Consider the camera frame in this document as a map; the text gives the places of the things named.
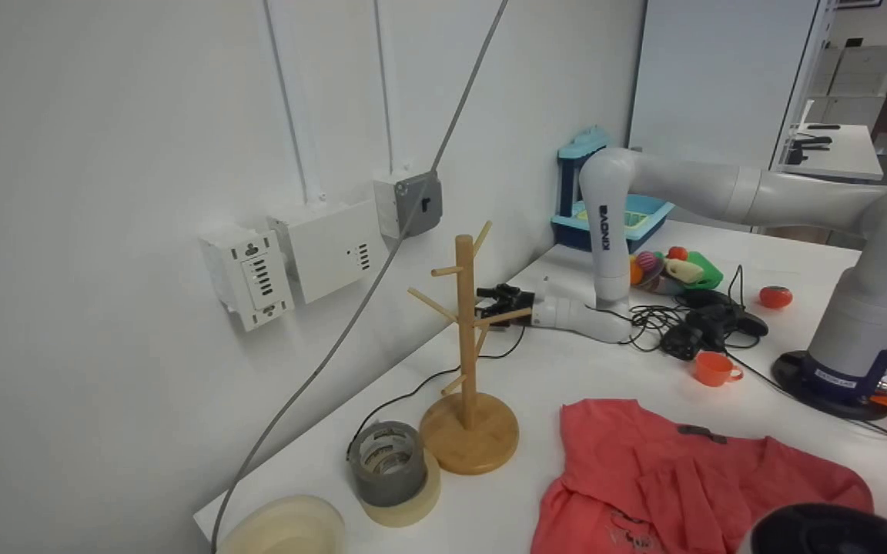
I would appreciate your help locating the coral red cloth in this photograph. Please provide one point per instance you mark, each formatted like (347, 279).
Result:
(642, 483)

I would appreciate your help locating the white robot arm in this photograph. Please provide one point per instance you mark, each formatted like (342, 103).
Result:
(847, 348)

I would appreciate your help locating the blue black robot base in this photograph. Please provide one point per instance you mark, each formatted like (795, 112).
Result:
(856, 397)

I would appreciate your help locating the black power strip plug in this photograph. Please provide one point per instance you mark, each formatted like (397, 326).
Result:
(503, 304)

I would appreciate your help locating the wooden mug tree stand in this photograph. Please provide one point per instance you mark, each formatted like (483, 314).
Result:
(463, 427)

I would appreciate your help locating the cream masking tape roll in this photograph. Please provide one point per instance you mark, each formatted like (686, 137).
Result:
(415, 509)

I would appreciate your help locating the green toy food container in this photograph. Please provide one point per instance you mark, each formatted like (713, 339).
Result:
(674, 269)

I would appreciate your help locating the orange plastic cup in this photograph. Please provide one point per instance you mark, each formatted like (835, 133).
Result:
(715, 371)

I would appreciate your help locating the cream plastic bowl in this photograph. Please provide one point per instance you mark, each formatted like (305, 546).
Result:
(300, 525)

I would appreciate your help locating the red round toy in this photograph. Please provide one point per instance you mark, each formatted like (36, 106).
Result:
(775, 296)

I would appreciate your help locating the background white desk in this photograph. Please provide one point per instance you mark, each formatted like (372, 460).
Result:
(829, 152)

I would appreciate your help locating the grey wall junction box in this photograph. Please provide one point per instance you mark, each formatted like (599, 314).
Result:
(409, 208)

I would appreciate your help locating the white wall junction box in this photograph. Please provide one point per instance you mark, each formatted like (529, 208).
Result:
(332, 243)

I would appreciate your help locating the grey duct tape roll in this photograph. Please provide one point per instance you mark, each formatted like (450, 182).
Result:
(385, 461)

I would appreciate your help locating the white wall socket box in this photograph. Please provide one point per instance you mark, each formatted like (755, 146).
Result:
(247, 272)

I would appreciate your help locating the black cable bundle device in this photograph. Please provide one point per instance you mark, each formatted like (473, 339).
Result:
(702, 322)

